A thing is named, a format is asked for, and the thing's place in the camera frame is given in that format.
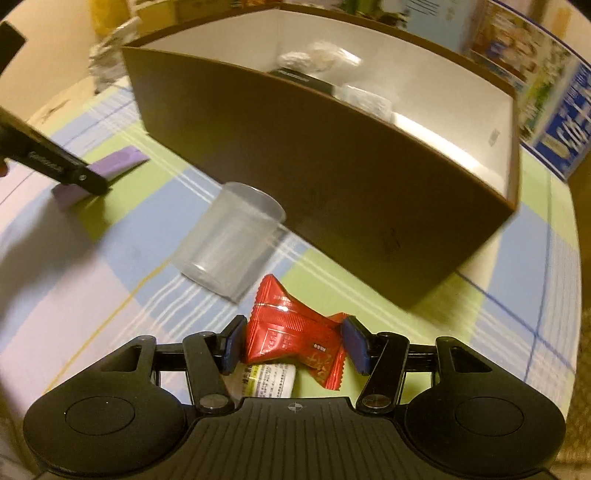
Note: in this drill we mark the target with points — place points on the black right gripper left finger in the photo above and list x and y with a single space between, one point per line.
208 358

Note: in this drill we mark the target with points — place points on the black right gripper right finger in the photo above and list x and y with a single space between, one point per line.
382 358

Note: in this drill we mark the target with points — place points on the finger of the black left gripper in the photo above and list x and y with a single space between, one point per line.
24 144

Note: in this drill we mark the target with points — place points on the red snack packet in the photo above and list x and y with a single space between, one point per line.
282 327

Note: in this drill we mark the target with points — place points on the purple cream tube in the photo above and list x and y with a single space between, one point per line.
104 171

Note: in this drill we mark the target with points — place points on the cotton swab bag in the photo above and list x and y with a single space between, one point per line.
318 57

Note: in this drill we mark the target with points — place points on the small white bottle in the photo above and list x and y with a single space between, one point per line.
267 380

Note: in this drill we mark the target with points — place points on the clear plastic cup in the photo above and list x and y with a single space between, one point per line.
230 241

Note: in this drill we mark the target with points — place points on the plaid tablecloth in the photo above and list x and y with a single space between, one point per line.
77 284

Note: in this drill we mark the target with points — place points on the brown open storage box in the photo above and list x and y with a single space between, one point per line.
400 202

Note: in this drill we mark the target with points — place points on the brown blue knitted cloth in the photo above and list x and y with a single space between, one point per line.
370 102

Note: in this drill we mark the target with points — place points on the black shaver box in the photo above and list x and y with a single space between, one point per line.
304 80

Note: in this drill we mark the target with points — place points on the blue milk carton box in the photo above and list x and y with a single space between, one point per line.
551 80

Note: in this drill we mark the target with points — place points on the green milk carton box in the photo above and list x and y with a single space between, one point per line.
443 22

